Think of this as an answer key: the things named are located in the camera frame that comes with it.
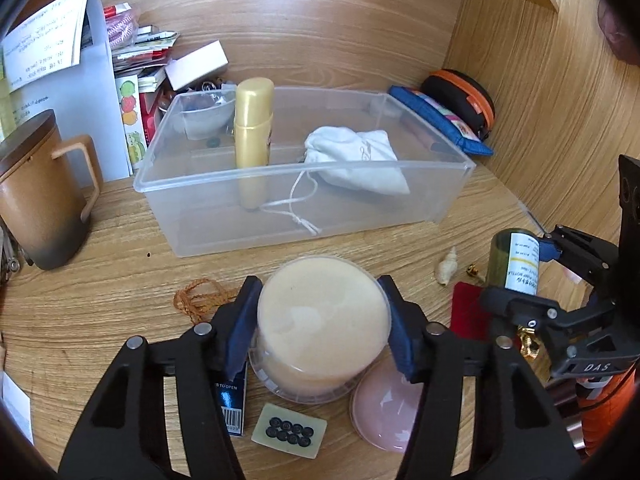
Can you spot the black case with orange zip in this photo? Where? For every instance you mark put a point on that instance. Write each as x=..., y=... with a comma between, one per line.
x=450, y=87

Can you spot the cream round jar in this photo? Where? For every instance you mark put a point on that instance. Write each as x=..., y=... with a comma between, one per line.
x=320, y=310

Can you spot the stack of booklets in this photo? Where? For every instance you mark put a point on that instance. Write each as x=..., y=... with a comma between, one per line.
x=145, y=50

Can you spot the gold charm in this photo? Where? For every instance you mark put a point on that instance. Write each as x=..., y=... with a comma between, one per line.
x=530, y=345

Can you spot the mahjong tile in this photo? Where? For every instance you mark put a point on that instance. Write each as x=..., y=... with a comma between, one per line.
x=290, y=430

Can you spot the dark blue small box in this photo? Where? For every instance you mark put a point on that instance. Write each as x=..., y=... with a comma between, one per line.
x=232, y=400

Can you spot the small gold bell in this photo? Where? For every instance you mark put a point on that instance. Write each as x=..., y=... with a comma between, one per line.
x=473, y=273

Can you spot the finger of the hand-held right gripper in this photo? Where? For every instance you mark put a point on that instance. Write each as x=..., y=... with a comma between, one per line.
x=530, y=307
x=549, y=249

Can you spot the wooden desktop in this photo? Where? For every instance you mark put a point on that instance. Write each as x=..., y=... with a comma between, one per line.
x=100, y=300

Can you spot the green bottle with white label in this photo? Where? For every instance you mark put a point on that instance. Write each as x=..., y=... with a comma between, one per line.
x=520, y=260

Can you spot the white paper slip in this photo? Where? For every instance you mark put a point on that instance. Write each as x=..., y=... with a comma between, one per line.
x=15, y=405

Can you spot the clear plastic bowl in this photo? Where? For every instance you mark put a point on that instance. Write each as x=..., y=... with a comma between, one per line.
x=200, y=120

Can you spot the gold bottle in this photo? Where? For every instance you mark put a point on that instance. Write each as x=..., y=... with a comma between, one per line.
x=252, y=125

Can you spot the clear plastic storage box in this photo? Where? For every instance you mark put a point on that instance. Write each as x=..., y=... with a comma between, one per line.
x=350, y=210

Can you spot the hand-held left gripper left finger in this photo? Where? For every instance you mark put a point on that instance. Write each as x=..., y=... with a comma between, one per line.
x=240, y=330

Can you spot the seashell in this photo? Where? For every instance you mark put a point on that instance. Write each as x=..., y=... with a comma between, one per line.
x=447, y=267

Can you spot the bunch of keys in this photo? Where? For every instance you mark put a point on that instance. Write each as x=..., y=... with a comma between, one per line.
x=212, y=86

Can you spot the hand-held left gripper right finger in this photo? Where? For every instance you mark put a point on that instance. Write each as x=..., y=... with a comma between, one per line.
x=400, y=330

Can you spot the printed paper sheet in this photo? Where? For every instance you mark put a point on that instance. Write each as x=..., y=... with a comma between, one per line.
x=40, y=35

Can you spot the brown mug with lid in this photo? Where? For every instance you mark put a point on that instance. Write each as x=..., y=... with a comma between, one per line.
x=40, y=200

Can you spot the white small box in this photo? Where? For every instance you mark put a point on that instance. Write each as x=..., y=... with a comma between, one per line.
x=197, y=65

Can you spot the fruit print booklet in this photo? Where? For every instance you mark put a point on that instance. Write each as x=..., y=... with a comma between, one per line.
x=129, y=120

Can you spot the blue patchwork pouch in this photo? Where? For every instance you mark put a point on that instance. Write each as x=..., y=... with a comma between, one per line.
x=450, y=120

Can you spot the white paper folder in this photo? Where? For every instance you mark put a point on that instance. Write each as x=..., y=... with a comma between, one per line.
x=100, y=85

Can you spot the pink striped packet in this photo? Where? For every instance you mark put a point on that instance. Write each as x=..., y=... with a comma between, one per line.
x=120, y=27

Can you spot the pink round lid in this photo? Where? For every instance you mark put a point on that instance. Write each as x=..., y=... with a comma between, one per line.
x=382, y=410

